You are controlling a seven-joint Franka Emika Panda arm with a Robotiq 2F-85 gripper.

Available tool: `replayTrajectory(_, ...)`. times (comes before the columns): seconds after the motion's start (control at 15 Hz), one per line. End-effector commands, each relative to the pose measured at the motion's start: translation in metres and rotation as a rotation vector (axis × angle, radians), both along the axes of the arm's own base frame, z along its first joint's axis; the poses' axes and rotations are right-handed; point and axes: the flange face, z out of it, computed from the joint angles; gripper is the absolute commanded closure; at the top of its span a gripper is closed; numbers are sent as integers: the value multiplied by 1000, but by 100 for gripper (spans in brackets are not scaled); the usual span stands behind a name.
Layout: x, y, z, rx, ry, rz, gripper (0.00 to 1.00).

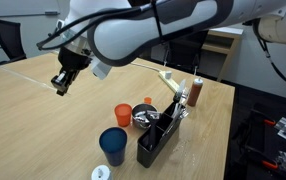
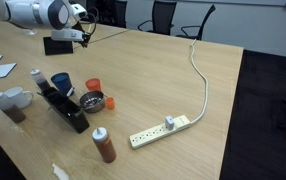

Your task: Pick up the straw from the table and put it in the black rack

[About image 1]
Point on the blue plastic cup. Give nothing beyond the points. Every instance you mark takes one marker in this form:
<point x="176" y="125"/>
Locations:
<point x="113" y="148"/>

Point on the black cutlery rack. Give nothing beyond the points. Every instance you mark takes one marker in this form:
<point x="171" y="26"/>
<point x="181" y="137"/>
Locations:
<point x="156" y="146"/>

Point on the orange plastic cup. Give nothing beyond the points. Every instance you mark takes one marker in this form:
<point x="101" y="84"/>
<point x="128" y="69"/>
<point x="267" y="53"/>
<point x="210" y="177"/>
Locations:
<point x="123" y="115"/>

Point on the white power strip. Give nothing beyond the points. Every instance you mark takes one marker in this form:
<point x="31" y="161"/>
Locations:
<point x="170" y="82"/>

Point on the clear plastic fork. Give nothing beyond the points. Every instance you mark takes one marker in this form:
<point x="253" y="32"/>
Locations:
<point x="176" y="121"/>

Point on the black mesh office chair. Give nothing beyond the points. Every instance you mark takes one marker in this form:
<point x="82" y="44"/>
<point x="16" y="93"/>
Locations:
<point x="183" y="53"/>
<point x="9" y="36"/>

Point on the white wall whiteboard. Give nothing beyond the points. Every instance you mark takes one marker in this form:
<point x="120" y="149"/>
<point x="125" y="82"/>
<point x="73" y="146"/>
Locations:
<point x="16" y="6"/>

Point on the black plastic fork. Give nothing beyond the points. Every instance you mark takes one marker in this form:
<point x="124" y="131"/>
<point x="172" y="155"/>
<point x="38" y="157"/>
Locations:
<point x="176" y="97"/>

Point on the light wooden shelf unit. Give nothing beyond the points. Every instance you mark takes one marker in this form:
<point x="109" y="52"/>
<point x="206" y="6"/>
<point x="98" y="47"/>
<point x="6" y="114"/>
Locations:
<point x="223" y="43"/>

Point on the white plastic knife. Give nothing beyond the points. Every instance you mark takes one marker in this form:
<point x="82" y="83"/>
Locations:
<point x="181" y="87"/>

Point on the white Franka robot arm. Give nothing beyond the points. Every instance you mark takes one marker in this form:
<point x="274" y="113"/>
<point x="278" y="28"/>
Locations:
<point x="133" y="36"/>

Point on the round metal bowl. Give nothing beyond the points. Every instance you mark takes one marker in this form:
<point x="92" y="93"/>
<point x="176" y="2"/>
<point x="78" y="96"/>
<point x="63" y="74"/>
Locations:
<point x="139" y="110"/>

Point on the grey whiteboard eraser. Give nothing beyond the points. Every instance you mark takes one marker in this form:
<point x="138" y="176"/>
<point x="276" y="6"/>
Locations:
<point x="51" y="13"/>

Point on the silver foil packets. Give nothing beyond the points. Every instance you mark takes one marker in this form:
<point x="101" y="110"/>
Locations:
<point x="143" y="117"/>

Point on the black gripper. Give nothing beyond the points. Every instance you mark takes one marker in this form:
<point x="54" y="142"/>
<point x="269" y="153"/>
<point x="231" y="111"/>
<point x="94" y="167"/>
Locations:
<point x="71" y="61"/>

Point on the white plug adapter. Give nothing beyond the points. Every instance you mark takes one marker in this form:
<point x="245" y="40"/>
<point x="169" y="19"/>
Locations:
<point x="168" y="74"/>

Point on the white plastic fork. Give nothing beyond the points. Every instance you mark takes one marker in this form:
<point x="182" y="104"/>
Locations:
<point x="182" y="100"/>

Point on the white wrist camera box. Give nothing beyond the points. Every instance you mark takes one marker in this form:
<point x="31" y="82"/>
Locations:
<point x="100" y="69"/>

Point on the clear plastic straw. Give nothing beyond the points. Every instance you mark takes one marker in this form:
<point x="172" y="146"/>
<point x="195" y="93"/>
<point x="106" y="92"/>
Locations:
<point x="26" y="77"/>

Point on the brown spice bottle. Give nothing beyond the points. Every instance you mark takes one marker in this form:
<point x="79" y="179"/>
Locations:
<point x="195" y="95"/>

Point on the black plastic spoon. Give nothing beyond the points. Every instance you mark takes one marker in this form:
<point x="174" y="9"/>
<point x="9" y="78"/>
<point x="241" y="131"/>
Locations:
<point x="152" y="131"/>

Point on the small orange cup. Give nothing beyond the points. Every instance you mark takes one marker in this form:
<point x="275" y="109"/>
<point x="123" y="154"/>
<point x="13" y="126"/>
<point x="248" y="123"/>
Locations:
<point x="147" y="100"/>

